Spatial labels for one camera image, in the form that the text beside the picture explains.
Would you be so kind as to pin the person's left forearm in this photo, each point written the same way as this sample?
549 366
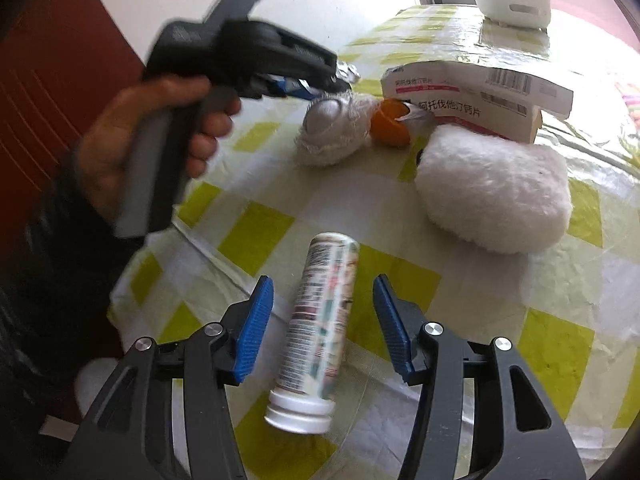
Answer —
50 285

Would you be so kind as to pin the white printed bottle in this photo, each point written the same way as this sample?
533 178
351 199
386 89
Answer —
320 320

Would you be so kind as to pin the white fluffy plush pad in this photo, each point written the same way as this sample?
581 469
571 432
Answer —
495 190

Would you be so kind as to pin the white cardboard medicine box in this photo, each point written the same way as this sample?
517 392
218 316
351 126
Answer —
500 100

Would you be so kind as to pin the person's left hand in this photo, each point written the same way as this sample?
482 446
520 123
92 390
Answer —
110 160

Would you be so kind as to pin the yellow checked tablecloth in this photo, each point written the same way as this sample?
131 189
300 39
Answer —
550 350

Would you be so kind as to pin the white plush toy silver patch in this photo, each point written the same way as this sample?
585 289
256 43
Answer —
350 145

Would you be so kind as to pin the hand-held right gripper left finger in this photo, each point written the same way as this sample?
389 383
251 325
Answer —
255 330

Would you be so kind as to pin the red wooden door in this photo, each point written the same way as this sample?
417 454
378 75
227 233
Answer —
50 60

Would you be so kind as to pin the white fluffy object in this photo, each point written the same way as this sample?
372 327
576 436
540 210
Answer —
92 385

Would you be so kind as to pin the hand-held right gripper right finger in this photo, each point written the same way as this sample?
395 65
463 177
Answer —
395 330

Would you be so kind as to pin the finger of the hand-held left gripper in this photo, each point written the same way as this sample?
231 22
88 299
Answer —
295 87

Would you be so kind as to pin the orange fruit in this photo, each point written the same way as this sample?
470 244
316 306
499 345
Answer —
387 125

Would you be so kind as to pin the white desktop organizer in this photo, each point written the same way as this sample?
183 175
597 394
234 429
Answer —
510 2

